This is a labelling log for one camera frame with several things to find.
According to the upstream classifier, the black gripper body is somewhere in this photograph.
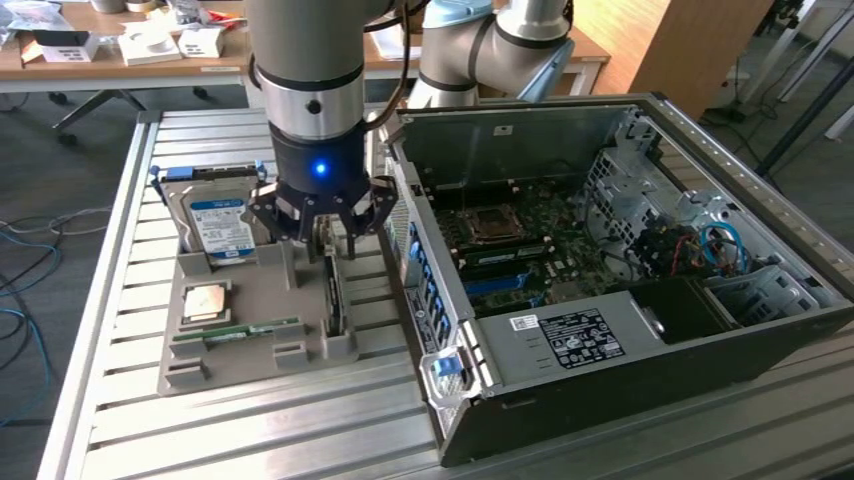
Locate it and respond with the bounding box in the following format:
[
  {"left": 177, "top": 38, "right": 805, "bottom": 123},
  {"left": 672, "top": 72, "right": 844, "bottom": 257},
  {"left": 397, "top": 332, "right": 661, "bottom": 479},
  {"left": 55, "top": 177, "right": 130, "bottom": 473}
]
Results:
[{"left": 270, "top": 124, "right": 373, "bottom": 202}]

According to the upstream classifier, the black green graphics card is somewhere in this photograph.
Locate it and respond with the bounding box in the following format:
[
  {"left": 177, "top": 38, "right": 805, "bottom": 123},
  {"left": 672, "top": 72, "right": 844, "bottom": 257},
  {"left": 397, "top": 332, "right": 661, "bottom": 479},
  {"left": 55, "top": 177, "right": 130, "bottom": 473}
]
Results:
[{"left": 313, "top": 214, "right": 350, "bottom": 334}]

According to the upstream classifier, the hard disk with blue caddy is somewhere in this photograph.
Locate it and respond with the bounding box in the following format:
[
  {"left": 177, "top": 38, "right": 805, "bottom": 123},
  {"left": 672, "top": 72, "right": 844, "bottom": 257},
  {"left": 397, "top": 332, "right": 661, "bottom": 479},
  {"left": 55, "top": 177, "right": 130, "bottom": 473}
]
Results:
[{"left": 151, "top": 162, "right": 279, "bottom": 266}]

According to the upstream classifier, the grey plastic parts rack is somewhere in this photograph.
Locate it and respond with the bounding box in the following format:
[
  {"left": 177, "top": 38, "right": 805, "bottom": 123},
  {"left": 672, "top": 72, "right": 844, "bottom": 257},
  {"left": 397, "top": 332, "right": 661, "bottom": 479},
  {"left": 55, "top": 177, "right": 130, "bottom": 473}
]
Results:
[{"left": 157, "top": 234, "right": 406, "bottom": 397}]

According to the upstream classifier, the metal CPU socket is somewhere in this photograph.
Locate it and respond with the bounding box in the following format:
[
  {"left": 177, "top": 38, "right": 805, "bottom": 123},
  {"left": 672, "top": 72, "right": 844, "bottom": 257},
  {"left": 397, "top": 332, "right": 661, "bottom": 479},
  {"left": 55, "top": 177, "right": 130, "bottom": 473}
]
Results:
[{"left": 459, "top": 204, "right": 529, "bottom": 241}]

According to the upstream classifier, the copper coloured CPU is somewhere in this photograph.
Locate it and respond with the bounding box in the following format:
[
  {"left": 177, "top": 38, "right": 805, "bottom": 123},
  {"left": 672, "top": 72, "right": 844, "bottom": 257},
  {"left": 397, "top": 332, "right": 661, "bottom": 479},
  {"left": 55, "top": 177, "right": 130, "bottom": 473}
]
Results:
[{"left": 183, "top": 284, "right": 229, "bottom": 321}]

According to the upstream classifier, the green RAM stick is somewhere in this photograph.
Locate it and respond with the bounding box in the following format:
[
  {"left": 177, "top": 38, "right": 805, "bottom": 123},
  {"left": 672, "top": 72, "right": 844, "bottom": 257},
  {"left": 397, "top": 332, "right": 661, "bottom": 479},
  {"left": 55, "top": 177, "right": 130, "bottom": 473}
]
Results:
[
  {"left": 463, "top": 247, "right": 549, "bottom": 266},
  {"left": 173, "top": 317, "right": 302, "bottom": 344}
]

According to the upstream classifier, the white paper stack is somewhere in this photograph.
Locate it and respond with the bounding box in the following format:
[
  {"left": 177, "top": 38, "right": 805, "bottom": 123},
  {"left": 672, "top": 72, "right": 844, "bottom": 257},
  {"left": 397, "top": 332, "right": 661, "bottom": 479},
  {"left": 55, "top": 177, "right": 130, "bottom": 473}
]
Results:
[{"left": 369, "top": 29, "right": 423, "bottom": 62}]

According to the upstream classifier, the blue expansion slot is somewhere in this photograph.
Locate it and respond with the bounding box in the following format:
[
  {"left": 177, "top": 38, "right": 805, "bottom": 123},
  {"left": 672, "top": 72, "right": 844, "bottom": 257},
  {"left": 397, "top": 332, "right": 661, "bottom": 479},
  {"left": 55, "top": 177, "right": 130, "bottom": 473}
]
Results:
[{"left": 466, "top": 277, "right": 533, "bottom": 296}]

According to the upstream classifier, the small white labelled box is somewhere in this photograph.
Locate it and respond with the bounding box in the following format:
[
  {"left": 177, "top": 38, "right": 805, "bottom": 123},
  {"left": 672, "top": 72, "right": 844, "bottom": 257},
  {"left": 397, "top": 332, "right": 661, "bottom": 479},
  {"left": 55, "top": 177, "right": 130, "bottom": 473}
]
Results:
[{"left": 178, "top": 27, "right": 226, "bottom": 59}]

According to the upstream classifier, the green motherboard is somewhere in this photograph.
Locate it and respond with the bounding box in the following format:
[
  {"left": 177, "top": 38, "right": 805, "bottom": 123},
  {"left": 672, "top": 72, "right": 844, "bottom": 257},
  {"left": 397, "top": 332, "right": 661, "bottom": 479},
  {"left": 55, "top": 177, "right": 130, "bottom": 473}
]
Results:
[{"left": 426, "top": 184, "right": 642, "bottom": 319}]

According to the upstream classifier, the white box with roll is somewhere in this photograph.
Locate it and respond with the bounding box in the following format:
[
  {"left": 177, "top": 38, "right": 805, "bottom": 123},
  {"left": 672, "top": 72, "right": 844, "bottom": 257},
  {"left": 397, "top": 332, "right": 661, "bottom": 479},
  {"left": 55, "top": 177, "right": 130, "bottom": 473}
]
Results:
[{"left": 118, "top": 22, "right": 183, "bottom": 67}]

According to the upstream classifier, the blue plastic case latch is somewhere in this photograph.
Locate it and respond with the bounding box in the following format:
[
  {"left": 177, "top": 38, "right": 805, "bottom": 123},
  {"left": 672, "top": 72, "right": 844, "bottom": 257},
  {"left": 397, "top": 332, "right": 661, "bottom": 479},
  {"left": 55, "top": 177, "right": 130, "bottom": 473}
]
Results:
[{"left": 430, "top": 352, "right": 469, "bottom": 377}]

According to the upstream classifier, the grey power supply unit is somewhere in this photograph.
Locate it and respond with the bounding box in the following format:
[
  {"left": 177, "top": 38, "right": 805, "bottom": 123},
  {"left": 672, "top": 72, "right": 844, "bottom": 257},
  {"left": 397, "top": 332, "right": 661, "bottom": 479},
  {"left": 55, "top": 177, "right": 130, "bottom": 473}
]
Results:
[{"left": 474, "top": 292, "right": 669, "bottom": 389}]

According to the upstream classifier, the perforated metal drive cage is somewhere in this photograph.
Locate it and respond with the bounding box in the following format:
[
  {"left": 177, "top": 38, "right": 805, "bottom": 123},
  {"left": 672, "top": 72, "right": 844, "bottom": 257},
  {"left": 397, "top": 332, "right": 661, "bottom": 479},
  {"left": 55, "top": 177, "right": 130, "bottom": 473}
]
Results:
[{"left": 584, "top": 112, "right": 676, "bottom": 241}]

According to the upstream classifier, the white box with black top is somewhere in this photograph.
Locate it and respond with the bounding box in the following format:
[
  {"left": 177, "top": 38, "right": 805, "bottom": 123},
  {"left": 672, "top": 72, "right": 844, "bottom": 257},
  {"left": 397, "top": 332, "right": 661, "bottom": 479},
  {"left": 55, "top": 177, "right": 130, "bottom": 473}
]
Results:
[{"left": 32, "top": 29, "right": 102, "bottom": 64}]

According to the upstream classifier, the clear plastic bag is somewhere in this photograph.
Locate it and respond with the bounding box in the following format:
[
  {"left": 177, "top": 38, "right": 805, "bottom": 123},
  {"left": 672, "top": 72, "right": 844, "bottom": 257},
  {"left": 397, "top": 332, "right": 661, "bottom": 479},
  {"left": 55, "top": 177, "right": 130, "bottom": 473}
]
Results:
[{"left": 0, "top": 0, "right": 75, "bottom": 31}]

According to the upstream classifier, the black grey PC case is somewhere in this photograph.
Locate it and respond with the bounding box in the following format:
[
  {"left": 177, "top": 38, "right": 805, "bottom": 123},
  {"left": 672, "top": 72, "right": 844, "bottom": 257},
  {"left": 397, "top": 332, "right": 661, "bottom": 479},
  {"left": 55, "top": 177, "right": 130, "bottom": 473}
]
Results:
[{"left": 383, "top": 92, "right": 854, "bottom": 469}]

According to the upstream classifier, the grey metal disk bay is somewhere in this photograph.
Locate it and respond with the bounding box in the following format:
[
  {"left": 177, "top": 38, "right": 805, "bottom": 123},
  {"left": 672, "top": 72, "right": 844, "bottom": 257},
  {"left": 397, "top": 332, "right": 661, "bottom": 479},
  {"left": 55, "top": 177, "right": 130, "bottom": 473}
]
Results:
[{"left": 704, "top": 264, "right": 826, "bottom": 326}]

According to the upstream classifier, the black slanted metal pole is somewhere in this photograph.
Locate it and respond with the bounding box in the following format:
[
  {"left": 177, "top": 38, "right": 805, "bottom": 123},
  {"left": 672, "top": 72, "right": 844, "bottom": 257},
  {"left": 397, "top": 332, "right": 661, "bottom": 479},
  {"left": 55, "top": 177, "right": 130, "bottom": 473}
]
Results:
[{"left": 757, "top": 62, "right": 854, "bottom": 177}]

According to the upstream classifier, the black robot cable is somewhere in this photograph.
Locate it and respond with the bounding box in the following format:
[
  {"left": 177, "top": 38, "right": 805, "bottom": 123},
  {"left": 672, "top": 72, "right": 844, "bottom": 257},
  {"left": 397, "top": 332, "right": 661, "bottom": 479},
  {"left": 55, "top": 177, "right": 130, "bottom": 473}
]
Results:
[{"left": 359, "top": 0, "right": 433, "bottom": 134}]

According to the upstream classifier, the grey floor cable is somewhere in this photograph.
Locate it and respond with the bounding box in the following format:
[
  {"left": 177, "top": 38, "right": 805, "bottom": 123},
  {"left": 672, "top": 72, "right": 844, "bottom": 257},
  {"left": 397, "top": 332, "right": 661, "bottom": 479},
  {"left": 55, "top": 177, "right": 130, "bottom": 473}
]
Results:
[{"left": 0, "top": 207, "right": 115, "bottom": 236}]

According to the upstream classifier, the blue floor cable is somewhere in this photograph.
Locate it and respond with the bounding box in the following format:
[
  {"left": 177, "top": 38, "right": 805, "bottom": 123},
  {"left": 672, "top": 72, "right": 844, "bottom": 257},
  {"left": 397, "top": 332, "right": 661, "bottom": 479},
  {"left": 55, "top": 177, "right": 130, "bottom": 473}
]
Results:
[{"left": 0, "top": 227, "right": 62, "bottom": 426}]

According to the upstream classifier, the blue data wire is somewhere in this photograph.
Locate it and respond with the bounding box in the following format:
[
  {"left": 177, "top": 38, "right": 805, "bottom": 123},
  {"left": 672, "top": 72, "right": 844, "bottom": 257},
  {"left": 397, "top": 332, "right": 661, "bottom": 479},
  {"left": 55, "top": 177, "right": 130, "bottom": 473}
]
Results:
[{"left": 700, "top": 222, "right": 750, "bottom": 279}]

